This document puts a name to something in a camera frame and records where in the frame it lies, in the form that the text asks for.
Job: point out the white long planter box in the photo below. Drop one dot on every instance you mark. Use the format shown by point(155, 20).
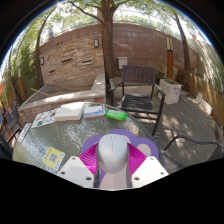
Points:
point(206, 106)

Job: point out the dark wooden slat armchair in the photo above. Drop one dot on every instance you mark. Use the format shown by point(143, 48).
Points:
point(138, 75)

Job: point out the white computer mouse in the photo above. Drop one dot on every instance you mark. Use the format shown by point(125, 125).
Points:
point(113, 153)

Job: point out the yellow code card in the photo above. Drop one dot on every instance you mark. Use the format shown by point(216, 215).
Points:
point(53, 158)

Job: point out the wooden stick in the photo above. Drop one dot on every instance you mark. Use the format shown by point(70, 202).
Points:
point(41, 92)

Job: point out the leaning thin tree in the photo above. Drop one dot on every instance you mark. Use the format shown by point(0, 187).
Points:
point(38, 66)

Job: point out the white patterned leaflet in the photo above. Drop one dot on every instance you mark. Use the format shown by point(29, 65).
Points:
point(24, 132)

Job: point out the slim dark tree trunk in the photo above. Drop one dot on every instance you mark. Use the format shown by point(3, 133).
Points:
point(185, 50)

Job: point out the wooden slat fence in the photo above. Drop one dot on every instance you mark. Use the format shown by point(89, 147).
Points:
point(200, 88)

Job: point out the stone raised garden bed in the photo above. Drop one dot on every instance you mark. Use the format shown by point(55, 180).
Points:
point(66, 97)

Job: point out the black metal armchair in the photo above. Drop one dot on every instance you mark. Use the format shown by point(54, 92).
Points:
point(5, 150)

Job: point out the white and blue book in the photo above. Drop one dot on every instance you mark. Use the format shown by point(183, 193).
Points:
point(94, 111)

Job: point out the grey wall utility box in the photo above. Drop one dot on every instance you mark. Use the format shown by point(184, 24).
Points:
point(122, 62)

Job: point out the large forked tree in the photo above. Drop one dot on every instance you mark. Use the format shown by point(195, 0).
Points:
point(107, 46)

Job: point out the black wall lamp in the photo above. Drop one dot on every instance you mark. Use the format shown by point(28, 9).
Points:
point(42, 60)
point(96, 43)

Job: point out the black mesh metal chair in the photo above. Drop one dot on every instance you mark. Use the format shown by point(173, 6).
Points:
point(13, 116)

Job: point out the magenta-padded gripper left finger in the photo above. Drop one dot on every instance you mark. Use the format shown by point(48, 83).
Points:
point(75, 168)

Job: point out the thick white book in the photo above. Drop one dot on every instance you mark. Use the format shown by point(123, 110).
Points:
point(70, 111)

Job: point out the purple paw-print mouse pad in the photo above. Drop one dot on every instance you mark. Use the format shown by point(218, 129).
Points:
point(89, 140)

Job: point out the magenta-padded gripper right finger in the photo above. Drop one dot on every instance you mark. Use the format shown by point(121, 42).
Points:
point(150, 168)

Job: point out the green wipes packet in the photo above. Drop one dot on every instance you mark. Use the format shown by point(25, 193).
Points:
point(116, 114)

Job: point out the white square planter box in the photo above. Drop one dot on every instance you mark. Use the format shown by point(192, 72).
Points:
point(170, 93)

